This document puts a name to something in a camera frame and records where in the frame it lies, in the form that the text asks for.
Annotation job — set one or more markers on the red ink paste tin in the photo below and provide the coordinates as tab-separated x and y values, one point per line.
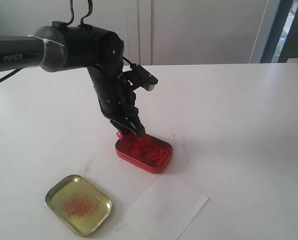
146	152

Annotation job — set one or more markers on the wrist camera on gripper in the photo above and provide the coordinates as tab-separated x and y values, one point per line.
139	77

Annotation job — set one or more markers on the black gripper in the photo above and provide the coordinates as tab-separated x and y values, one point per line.
110	87

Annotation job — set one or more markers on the white paper sheet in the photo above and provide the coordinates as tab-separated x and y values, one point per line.
165	210

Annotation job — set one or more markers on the dark window frame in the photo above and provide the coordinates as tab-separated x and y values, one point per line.
290	46

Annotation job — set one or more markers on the white zip tie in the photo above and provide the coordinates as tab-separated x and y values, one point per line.
45	41

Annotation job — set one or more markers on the gold metal tin lid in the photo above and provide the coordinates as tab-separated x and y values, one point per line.
79	204

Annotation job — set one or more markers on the red rubber stamp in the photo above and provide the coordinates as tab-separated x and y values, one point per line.
120	134

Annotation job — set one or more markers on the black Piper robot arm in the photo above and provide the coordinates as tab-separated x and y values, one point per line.
58	48

